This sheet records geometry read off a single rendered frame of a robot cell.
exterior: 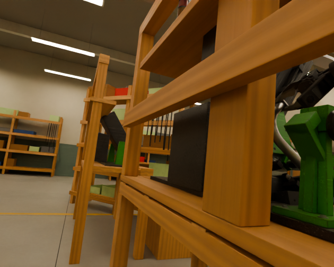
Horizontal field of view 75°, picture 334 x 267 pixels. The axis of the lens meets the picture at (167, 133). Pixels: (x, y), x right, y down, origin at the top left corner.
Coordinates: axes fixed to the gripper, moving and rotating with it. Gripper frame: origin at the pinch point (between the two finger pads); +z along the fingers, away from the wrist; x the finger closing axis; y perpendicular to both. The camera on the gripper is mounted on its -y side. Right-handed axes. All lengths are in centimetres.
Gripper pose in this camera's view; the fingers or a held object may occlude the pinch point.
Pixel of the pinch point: (280, 105)
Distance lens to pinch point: 89.8
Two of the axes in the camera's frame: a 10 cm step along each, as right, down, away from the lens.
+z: -4.4, 3.6, 8.2
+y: 6.2, -5.4, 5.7
